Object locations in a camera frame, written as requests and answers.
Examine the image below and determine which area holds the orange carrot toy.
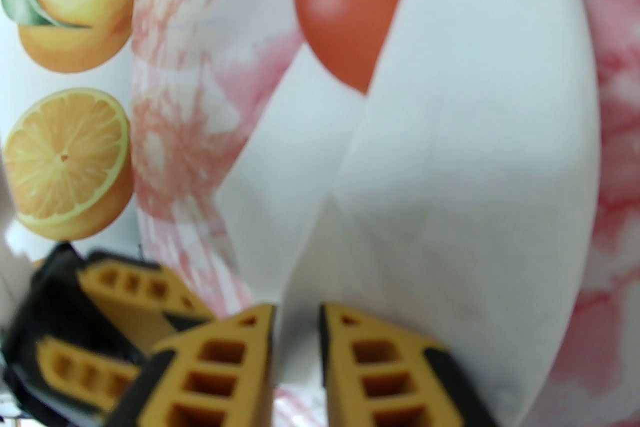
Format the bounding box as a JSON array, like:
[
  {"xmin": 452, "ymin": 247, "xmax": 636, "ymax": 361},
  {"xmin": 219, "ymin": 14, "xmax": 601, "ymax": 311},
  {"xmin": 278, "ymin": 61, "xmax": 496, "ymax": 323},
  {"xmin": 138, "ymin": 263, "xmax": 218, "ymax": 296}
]
[{"xmin": 294, "ymin": 0, "xmax": 410, "ymax": 95}]

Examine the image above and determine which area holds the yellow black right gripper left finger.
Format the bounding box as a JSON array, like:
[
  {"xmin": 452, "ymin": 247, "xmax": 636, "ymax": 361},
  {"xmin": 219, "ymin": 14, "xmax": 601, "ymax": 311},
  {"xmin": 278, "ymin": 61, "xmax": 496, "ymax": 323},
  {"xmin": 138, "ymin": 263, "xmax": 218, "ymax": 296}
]
[{"xmin": 107, "ymin": 302, "xmax": 277, "ymax": 427}]

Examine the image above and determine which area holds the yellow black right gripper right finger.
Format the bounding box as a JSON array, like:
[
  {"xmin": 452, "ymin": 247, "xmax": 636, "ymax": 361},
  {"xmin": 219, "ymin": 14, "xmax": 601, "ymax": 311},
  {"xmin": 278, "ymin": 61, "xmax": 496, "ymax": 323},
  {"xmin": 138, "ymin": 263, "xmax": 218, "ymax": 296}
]
[{"xmin": 319, "ymin": 302, "xmax": 501, "ymax": 427}]

